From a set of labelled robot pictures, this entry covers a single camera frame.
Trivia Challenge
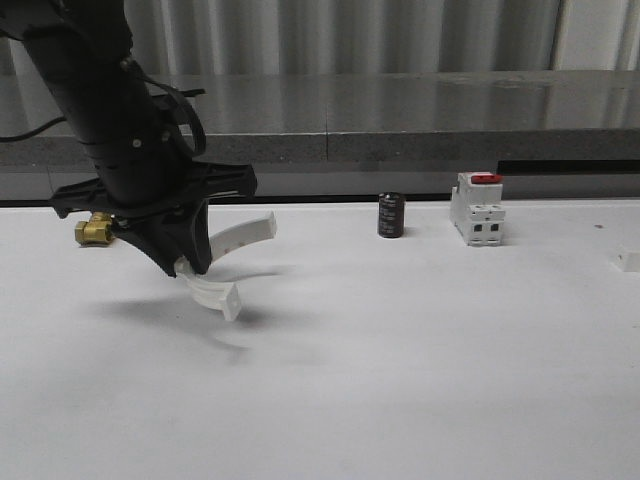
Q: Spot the black cylindrical capacitor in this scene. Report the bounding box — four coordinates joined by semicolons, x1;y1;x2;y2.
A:
377;192;406;239

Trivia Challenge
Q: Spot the white circuit breaker red switch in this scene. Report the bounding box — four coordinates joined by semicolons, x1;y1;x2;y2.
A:
449;172;506;246

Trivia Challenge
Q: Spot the white half pipe clamp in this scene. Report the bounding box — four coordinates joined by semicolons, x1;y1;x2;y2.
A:
174;210;277;322
613;245;640;273

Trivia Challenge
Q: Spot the grey stone ledge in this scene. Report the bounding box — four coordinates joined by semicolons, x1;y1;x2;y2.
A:
0;69;640;202

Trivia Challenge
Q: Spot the brass valve red handwheel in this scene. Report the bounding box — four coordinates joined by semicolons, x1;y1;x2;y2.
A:
74;212;114;245

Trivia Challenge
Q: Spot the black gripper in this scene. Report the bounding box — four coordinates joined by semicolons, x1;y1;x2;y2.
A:
51;132;257;276

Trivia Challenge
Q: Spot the black cable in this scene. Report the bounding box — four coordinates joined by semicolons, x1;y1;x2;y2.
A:
0;57;207;157

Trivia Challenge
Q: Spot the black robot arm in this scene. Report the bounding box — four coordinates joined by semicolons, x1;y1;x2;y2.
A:
1;1;257;275

